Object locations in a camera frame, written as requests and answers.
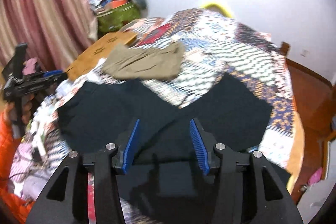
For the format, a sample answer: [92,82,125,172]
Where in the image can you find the wooden lap desk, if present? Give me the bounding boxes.
[66,31,137,81]

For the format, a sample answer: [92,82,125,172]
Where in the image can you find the pink gold striped curtain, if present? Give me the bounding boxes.
[1,0,97,70]

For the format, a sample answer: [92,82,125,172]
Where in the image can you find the black pants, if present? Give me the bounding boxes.
[57,72,292,224]

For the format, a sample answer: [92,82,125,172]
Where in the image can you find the white wall socket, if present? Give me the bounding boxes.
[301,50,309,57]

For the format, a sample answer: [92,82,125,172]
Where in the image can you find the orange jacket sleeve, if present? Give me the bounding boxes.
[0,111,34,223]

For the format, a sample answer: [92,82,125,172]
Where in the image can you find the person left hand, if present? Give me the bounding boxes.
[3,94,34,126]

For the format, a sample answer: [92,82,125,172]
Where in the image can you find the white wardrobe door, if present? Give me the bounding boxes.
[297,178,335,223]

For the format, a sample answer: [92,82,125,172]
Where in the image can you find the yellow foam tube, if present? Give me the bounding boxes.
[202,3,232,18]

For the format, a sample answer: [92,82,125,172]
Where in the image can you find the wooden bed post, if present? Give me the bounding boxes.
[279,42,290,57]

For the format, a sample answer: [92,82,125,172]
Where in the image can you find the pink slipper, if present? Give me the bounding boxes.
[307,167,323,186]

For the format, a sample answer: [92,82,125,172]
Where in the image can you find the patchwork patterned bedspread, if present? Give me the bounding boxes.
[27,9,301,223]

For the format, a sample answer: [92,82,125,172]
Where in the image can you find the khaki folded pants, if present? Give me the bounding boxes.
[101,42,185,81]

